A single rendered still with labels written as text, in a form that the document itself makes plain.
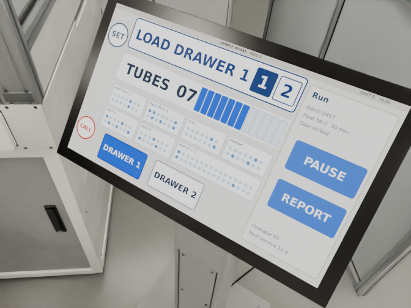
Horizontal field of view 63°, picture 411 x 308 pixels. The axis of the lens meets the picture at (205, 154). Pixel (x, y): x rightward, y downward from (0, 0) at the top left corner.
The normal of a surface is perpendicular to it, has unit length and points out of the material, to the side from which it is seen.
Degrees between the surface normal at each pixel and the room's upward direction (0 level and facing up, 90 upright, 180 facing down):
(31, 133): 90
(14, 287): 0
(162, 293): 5
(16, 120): 90
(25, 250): 90
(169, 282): 5
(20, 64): 90
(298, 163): 50
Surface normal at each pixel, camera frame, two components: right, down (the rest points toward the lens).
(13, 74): 0.08, 0.73
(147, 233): 0.06, -0.69
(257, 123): -0.36, 0.02
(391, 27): -0.99, 0.03
